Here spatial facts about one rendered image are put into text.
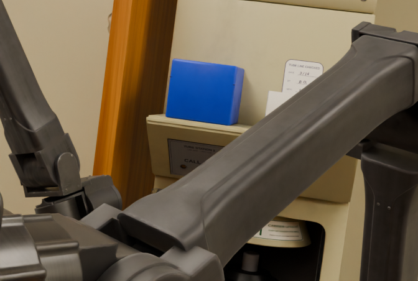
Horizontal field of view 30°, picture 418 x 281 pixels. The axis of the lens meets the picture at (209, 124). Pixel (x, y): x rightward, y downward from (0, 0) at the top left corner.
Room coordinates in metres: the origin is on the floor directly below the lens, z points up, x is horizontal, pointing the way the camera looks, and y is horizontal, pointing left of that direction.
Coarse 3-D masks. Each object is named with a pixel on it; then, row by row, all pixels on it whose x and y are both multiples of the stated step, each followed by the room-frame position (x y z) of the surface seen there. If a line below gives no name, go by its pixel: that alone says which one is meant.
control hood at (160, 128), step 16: (160, 128) 1.18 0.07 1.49; (176, 128) 1.17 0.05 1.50; (192, 128) 1.16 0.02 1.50; (208, 128) 1.16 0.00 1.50; (224, 128) 1.15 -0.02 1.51; (240, 128) 1.15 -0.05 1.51; (160, 144) 1.20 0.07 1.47; (224, 144) 1.17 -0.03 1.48; (160, 160) 1.23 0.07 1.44; (352, 160) 1.14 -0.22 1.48; (176, 176) 1.25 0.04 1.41; (336, 176) 1.17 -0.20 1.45; (352, 176) 1.17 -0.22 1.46; (304, 192) 1.21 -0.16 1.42; (320, 192) 1.21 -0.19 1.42; (336, 192) 1.20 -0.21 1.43
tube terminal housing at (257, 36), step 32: (192, 0) 1.28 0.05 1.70; (224, 0) 1.27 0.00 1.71; (192, 32) 1.28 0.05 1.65; (224, 32) 1.27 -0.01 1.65; (256, 32) 1.27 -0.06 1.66; (288, 32) 1.26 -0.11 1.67; (320, 32) 1.25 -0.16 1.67; (224, 64) 1.27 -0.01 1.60; (256, 64) 1.26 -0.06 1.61; (256, 96) 1.26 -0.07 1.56
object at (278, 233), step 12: (276, 216) 1.29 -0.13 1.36; (264, 228) 1.28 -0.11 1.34; (276, 228) 1.28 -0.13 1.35; (288, 228) 1.29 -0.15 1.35; (300, 228) 1.31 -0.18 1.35; (252, 240) 1.27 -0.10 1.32; (264, 240) 1.27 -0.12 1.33; (276, 240) 1.28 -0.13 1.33; (288, 240) 1.28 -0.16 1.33; (300, 240) 1.30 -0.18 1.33
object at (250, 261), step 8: (248, 256) 1.34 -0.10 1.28; (256, 256) 1.34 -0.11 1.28; (240, 264) 1.38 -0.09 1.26; (248, 264) 1.34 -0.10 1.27; (256, 264) 1.34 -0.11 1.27; (224, 272) 1.34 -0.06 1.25; (232, 272) 1.32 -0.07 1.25; (240, 272) 1.32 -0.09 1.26; (248, 272) 1.32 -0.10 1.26; (256, 272) 1.33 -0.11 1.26; (264, 272) 1.34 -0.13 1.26; (240, 280) 1.31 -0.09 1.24; (248, 280) 1.31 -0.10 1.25; (256, 280) 1.31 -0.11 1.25; (264, 280) 1.32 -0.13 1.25; (272, 280) 1.33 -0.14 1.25
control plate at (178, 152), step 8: (168, 144) 1.20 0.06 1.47; (176, 144) 1.19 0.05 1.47; (184, 144) 1.19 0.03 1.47; (192, 144) 1.19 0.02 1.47; (200, 144) 1.18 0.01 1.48; (208, 144) 1.18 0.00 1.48; (176, 152) 1.21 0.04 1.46; (184, 152) 1.20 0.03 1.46; (192, 152) 1.20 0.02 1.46; (200, 152) 1.20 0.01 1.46; (208, 152) 1.19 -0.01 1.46; (216, 152) 1.19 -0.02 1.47; (176, 160) 1.22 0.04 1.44; (184, 160) 1.22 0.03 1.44; (192, 160) 1.21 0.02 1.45; (200, 160) 1.21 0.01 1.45; (176, 168) 1.24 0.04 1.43; (192, 168) 1.23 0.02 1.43
